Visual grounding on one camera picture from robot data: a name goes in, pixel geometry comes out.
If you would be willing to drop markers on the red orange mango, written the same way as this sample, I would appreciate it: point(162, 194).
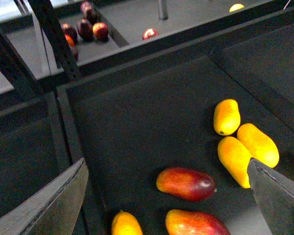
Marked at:
point(188, 184)
point(179, 222)

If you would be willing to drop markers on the yellow lemon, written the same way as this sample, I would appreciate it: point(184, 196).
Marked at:
point(236, 7)

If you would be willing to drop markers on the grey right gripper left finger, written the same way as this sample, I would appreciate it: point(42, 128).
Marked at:
point(54, 209)

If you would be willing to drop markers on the dark red apple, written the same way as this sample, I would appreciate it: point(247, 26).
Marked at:
point(85, 30)
point(70, 31)
point(88, 12)

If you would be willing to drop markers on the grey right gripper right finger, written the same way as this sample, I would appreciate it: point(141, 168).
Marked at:
point(274, 195)

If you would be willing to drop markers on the yellow mango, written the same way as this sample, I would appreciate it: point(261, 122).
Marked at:
point(235, 157)
point(259, 144)
point(227, 118)
point(125, 223)

